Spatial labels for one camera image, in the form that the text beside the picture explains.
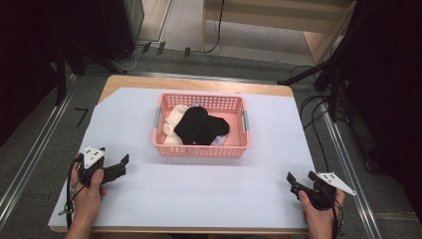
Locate black tripod stand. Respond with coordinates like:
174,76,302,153
276,31,354,124

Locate left hand-held gripper black cable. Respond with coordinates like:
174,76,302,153
58,155,84,231

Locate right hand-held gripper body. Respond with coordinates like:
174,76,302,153
300,170,358,212

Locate white foam sheet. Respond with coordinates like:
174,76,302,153
47,87,317,230

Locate black sock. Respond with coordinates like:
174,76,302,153
195,115,231,146
173,106,211,146

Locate metal floor rail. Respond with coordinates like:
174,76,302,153
85,68,319,88
321,102,383,239
0,75,78,231

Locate black metal stand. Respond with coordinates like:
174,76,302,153
54,39,68,107

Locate person's right hand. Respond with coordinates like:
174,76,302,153
298,188,346,233

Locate white floor cable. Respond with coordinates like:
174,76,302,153
110,44,144,74

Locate person's left hand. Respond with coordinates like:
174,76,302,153
70,167,108,221

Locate black cabinet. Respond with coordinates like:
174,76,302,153
98,0,145,62

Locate cream sock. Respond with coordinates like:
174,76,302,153
161,104,190,145

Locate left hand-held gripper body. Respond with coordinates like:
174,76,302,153
77,145,107,186

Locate right hand-held gripper black cable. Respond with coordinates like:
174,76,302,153
329,198,345,239

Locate light wooden furniture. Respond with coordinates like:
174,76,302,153
200,0,358,67

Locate black floor cables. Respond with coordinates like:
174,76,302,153
289,64,333,173

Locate pink plastic basket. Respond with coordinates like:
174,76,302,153
151,92,252,158

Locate hand-held gripper black cable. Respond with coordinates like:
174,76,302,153
58,155,84,231
329,198,345,239

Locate black hanging cable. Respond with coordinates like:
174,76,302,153
203,0,226,55

